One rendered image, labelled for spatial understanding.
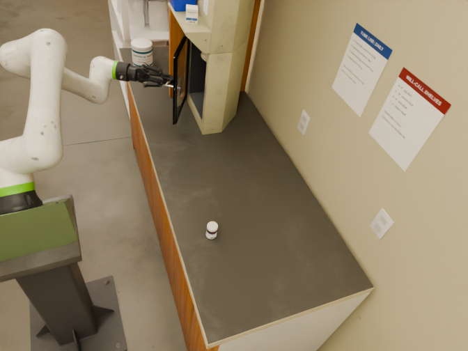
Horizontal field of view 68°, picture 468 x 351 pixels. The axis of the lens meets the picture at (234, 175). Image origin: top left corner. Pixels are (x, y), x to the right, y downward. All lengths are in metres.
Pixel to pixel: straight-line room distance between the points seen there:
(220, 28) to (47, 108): 0.77
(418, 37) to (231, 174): 0.97
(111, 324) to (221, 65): 1.59
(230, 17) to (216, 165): 0.68
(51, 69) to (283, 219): 1.09
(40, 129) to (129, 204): 1.58
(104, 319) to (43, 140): 1.34
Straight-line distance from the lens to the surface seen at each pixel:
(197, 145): 1.85
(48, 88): 1.39
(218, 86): 1.76
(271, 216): 1.59
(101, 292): 2.42
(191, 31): 1.59
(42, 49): 1.46
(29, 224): 1.39
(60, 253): 1.49
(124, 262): 2.51
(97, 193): 2.90
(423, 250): 1.36
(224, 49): 1.67
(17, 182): 1.41
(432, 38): 1.23
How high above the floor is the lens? 2.16
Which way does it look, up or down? 46 degrees down
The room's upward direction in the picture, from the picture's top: 11 degrees clockwise
